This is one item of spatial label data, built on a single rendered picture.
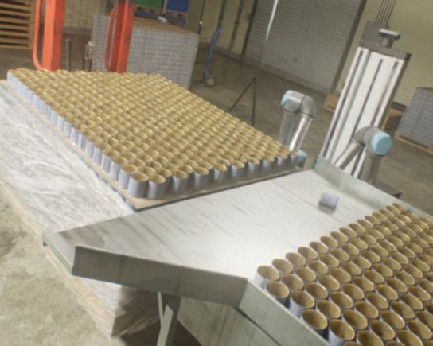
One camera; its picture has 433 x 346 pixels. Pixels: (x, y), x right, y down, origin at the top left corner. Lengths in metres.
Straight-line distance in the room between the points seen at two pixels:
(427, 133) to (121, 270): 7.90
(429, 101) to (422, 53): 2.10
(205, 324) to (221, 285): 0.26
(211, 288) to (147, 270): 0.19
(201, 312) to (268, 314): 0.31
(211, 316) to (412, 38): 9.72
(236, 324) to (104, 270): 0.43
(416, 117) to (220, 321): 7.72
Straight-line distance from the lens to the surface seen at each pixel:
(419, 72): 10.57
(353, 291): 1.40
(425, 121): 8.75
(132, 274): 1.22
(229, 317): 1.35
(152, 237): 1.43
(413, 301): 1.49
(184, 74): 7.69
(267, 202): 1.86
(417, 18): 10.73
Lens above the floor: 1.88
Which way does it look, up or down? 23 degrees down
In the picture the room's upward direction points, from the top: 14 degrees clockwise
